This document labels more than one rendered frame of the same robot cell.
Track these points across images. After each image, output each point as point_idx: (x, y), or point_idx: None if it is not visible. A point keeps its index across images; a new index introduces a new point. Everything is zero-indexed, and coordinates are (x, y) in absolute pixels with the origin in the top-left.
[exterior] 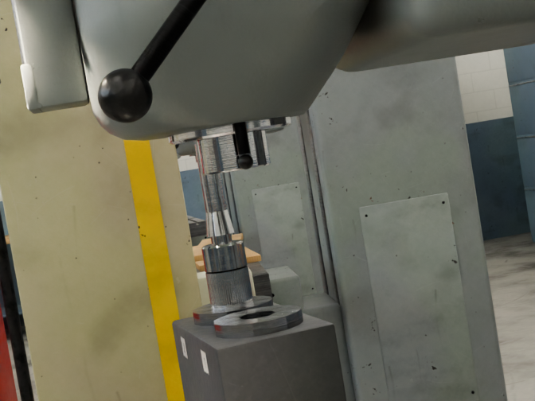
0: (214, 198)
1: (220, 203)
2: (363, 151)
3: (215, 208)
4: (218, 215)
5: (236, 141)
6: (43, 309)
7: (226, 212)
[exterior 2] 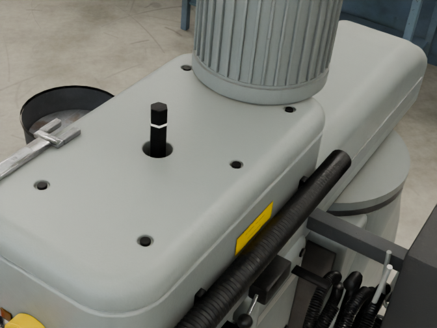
0: (1, 321)
1: (3, 322)
2: None
3: (1, 325)
4: (3, 327)
5: None
6: None
7: (5, 323)
